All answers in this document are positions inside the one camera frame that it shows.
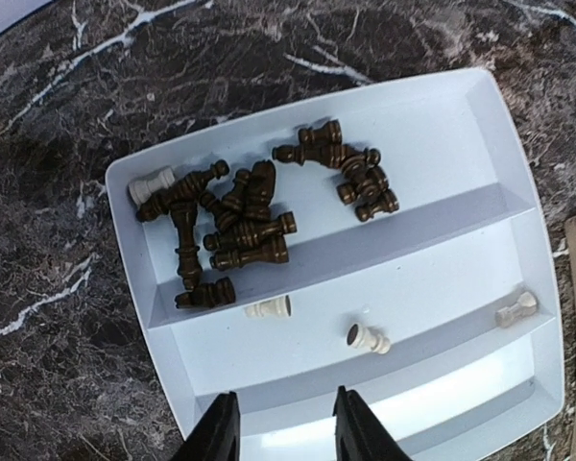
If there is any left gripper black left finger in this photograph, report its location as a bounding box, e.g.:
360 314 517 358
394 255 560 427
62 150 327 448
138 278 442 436
170 392 241 461

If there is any dark chess pieces pile lower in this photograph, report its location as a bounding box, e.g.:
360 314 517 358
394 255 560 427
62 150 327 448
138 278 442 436
135 159 298 310

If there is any white plastic divided tray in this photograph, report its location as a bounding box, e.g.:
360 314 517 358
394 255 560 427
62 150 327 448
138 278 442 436
106 68 564 460

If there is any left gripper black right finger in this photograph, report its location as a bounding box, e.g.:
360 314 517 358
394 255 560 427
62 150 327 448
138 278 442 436
333 386 412 461

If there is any white chess pawn lying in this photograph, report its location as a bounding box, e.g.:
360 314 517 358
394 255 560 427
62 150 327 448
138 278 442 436
347 323 391 354

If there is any dark chess pieces pile upper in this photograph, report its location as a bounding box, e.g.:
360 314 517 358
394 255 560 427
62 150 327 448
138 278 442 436
272 119 399 223

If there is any white rook among dark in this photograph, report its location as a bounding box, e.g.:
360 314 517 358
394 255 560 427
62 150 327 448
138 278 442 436
128 167 176 207

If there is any dark chess pieces pile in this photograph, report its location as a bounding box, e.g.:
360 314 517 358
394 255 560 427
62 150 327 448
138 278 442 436
135 159 298 310
272 119 399 223

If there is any white chess pawn upright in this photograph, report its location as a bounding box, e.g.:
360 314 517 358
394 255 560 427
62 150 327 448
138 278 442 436
245 296 292 318

